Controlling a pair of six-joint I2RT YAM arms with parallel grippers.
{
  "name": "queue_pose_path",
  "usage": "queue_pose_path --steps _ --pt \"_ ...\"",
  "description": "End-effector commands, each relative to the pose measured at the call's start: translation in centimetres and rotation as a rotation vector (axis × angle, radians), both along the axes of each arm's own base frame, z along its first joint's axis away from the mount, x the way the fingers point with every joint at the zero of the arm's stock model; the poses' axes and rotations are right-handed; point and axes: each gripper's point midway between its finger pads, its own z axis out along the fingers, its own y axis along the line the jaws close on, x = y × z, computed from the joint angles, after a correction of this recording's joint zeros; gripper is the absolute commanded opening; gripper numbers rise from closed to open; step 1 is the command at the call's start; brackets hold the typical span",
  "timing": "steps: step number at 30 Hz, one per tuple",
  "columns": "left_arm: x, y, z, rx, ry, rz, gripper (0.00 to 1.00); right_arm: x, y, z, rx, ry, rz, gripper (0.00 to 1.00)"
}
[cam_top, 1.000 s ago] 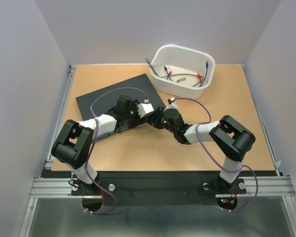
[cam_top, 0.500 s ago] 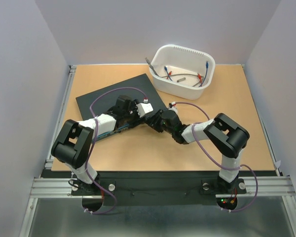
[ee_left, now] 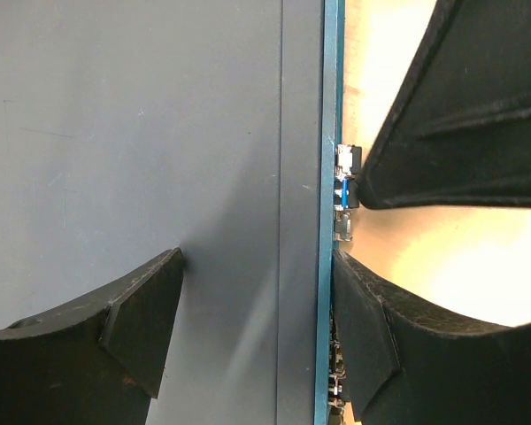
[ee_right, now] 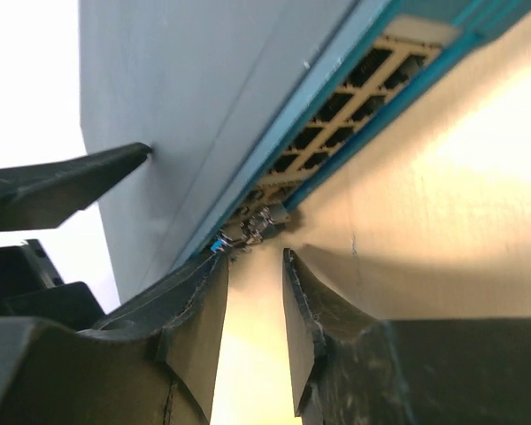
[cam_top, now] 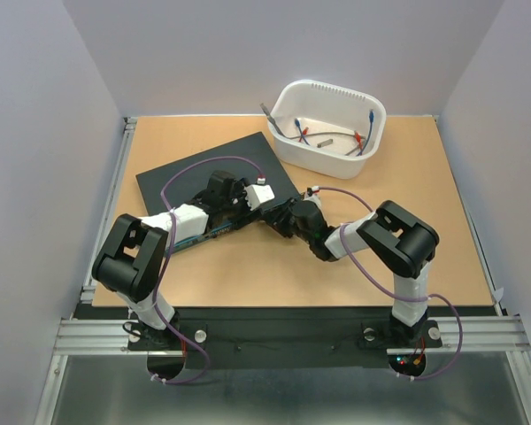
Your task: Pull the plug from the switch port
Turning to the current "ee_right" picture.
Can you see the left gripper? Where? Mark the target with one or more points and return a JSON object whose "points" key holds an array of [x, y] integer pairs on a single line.
{"points": [[42, 197]]}

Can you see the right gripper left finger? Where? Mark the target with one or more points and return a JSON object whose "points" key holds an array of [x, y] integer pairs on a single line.
{"points": [[153, 360]]}

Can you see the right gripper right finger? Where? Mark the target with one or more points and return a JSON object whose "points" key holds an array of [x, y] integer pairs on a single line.
{"points": [[347, 367]]}

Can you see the dark blue network switch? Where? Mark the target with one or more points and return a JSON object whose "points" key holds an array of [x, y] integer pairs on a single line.
{"points": [[219, 88]]}

